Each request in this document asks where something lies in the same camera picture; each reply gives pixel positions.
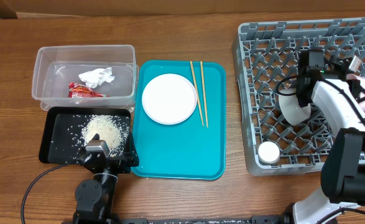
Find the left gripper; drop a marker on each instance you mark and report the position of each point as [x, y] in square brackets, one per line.
[131, 156]

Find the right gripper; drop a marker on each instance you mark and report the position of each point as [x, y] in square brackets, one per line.
[355, 88]

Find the grey bowl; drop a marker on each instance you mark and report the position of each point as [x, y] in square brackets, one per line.
[292, 112]

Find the red snack wrapper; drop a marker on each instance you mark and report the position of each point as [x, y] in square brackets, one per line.
[77, 90]

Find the white tissue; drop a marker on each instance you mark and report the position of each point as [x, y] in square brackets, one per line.
[97, 77]

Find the large white plate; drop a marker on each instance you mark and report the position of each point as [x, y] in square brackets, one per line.
[169, 99]

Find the small white cup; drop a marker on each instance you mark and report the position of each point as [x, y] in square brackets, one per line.
[268, 152]

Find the wooden chopstick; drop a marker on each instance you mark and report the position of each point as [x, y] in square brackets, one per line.
[196, 90]
[204, 91]

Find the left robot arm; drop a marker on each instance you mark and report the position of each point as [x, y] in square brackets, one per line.
[94, 197]

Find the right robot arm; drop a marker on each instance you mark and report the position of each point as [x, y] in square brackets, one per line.
[332, 85]

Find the grey dishwasher rack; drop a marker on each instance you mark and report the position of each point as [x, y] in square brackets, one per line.
[265, 56]

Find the spilled rice pile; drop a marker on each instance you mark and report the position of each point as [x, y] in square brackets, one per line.
[104, 132]

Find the black plastic tray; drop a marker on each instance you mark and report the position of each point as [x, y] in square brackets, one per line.
[45, 155]

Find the teal serving tray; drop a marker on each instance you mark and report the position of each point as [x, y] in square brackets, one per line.
[186, 150]

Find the clear plastic bin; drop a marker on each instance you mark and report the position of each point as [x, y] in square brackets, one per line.
[56, 66]

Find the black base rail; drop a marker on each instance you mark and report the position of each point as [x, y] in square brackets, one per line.
[255, 219]

